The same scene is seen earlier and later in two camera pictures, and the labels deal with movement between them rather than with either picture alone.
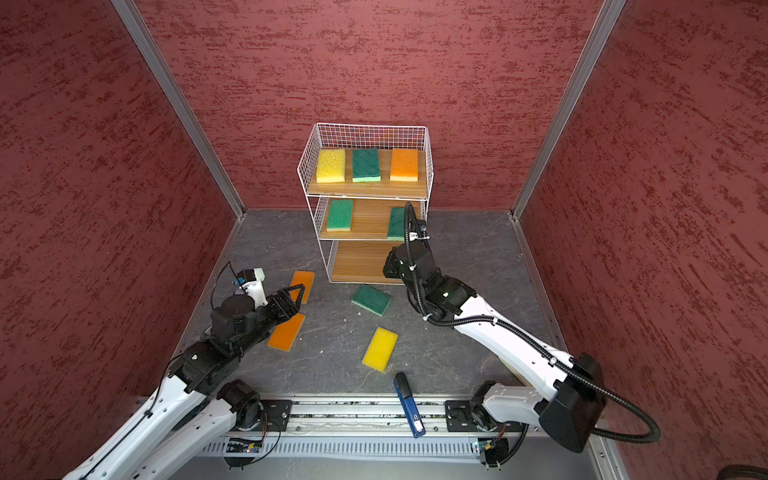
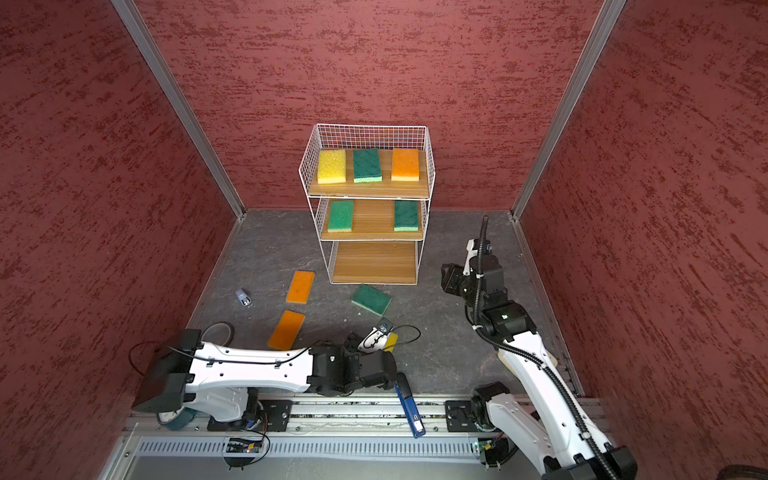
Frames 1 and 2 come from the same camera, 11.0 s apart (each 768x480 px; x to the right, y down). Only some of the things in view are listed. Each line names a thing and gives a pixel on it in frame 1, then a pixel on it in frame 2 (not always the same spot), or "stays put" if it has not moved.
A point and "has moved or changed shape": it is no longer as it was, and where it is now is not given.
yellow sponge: x=330 y=165 stays put
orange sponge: x=404 y=165 stays put
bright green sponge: x=339 y=216 stays put
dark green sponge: x=397 y=224 has moved or changed shape
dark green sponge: x=366 y=165 stays put
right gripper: x=395 y=259 → x=450 y=278
